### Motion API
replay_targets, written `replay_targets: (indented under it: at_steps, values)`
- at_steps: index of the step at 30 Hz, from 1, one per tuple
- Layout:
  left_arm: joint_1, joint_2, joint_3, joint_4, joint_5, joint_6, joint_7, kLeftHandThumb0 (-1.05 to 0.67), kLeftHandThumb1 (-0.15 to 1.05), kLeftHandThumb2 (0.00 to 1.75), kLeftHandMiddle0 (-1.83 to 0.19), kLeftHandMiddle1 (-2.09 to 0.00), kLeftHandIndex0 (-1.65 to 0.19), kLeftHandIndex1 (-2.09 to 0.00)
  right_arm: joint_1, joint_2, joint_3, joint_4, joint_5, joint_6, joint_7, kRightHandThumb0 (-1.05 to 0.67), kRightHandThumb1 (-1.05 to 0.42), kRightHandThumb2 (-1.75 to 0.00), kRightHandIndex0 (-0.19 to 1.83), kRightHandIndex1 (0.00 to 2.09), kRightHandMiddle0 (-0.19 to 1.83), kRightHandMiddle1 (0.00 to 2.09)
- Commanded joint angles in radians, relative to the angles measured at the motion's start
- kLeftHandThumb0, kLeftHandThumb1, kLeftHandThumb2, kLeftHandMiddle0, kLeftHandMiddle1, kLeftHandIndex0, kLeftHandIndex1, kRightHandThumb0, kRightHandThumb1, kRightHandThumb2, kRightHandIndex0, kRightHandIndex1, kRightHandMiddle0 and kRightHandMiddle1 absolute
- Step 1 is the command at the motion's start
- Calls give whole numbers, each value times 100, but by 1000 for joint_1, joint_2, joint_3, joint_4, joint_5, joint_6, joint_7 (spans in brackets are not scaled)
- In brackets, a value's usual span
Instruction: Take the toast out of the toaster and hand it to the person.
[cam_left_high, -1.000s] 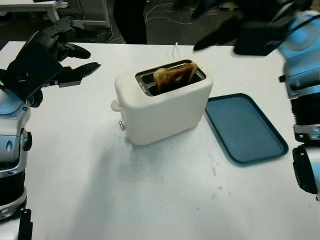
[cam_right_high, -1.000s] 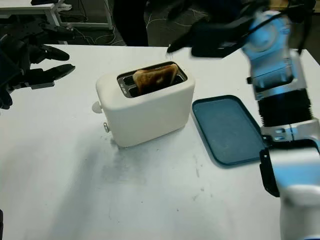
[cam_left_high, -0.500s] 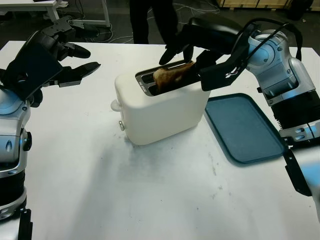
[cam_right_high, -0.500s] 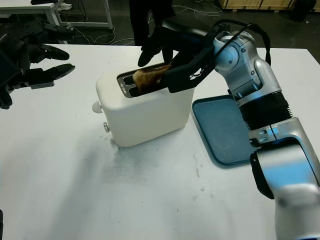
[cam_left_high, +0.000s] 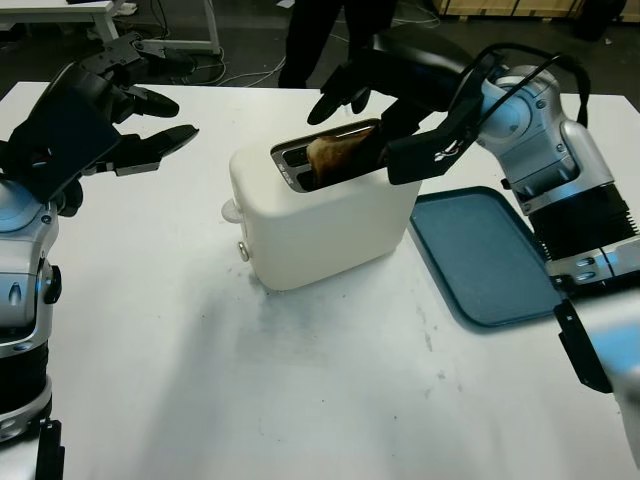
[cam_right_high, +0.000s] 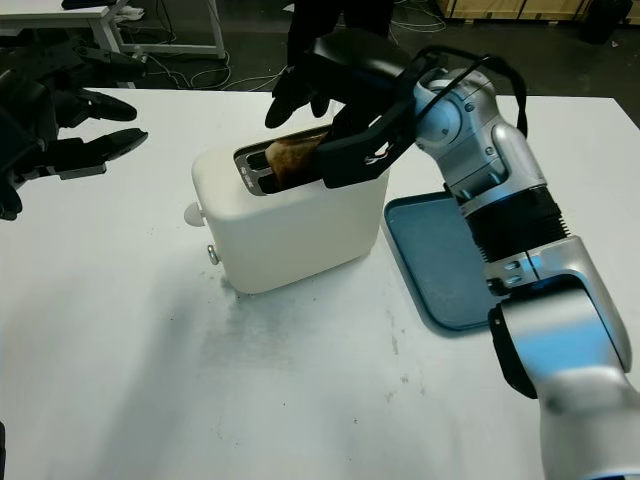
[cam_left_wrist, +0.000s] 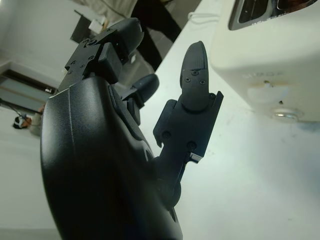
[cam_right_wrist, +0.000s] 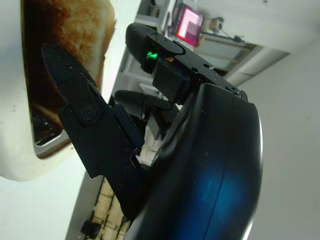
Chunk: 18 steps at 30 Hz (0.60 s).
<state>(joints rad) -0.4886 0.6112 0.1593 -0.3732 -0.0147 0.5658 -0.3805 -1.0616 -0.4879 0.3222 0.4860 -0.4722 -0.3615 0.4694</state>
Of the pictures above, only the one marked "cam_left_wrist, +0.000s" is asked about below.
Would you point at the black flat panel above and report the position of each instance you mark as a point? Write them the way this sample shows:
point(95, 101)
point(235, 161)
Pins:
point(81, 27)

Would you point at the white two-slot toaster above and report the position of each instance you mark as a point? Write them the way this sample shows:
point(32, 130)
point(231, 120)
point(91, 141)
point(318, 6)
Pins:
point(262, 50)

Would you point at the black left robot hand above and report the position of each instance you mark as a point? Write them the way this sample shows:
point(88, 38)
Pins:
point(100, 150)

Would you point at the person in dark trousers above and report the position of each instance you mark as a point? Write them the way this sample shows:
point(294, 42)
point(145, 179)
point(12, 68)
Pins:
point(157, 25)

